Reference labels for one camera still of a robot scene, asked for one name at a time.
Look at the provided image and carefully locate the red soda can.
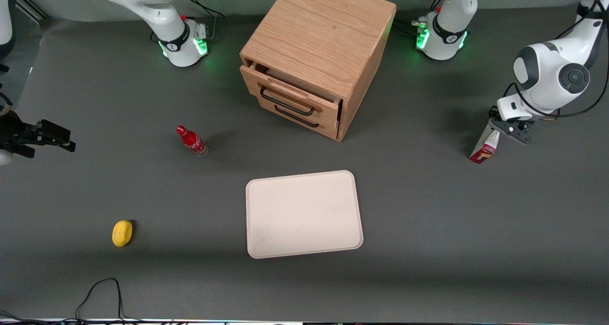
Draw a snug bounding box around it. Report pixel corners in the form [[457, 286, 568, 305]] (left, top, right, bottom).
[[176, 125, 209, 157]]

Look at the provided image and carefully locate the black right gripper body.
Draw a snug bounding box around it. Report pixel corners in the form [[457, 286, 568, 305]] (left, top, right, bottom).
[[0, 110, 39, 159]]

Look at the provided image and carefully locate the black base cable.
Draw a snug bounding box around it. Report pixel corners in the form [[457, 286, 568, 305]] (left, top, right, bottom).
[[181, 0, 225, 41], [393, 15, 429, 38]]

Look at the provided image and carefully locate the yellow lemon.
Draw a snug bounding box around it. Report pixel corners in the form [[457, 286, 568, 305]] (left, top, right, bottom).
[[112, 220, 133, 247]]

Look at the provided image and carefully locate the cream plastic tray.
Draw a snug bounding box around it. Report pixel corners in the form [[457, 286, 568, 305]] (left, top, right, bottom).
[[246, 170, 364, 259]]

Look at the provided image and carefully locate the black right base cable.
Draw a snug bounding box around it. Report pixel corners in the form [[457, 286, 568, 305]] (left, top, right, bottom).
[[181, 0, 225, 41]]

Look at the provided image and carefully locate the thin black looped cable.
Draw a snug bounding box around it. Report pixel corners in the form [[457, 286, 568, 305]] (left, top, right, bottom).
[[75, 278, 139, 324]]

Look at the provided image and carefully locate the wooden drawer, black handle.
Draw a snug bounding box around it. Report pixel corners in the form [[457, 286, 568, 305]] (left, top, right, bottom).
[[240, 62, 343, 126], [245, 91, 341, 141]]

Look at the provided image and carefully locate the black left base cable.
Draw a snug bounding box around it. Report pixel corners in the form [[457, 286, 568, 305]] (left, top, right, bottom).
[[393, 15, 429, 38]]

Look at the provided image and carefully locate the wooden drawer cabinet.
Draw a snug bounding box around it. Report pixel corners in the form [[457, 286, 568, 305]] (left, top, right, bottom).
[[239, 0, 397, 142]]

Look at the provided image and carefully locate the grey metal rail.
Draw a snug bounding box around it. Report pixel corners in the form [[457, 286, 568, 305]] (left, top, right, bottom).
[[16, 0, 51, 22]]

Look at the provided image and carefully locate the red cookie box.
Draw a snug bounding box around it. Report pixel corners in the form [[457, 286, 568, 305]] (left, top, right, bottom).
[[469, 118, 501, 165]]

